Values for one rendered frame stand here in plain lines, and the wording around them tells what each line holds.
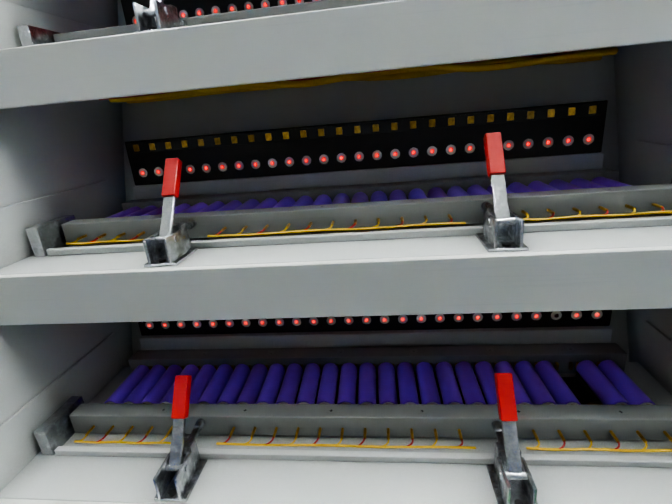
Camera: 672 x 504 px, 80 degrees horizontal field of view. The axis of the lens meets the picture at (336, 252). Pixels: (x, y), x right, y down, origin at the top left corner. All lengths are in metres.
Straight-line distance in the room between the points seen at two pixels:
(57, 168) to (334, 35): 0.32
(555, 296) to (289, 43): 0.27
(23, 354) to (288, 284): 0.27
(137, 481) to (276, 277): 0.22
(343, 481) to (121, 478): 0.19
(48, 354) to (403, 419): 0.35
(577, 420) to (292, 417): 0.24
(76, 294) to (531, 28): 0.40
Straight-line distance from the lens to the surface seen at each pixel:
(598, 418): 0.42
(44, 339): 0.50
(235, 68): 0.36
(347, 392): 0.42
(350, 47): 0.34
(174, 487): 0.40
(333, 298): 0.31
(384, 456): 0.38
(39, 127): 0.52
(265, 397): 0.43
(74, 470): 0.47
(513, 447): 0.36
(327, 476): 0.38
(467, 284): 0.31
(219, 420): 0.42
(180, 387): 0.39
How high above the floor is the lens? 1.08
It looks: level
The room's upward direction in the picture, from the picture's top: 3 degrees counter-clockwise
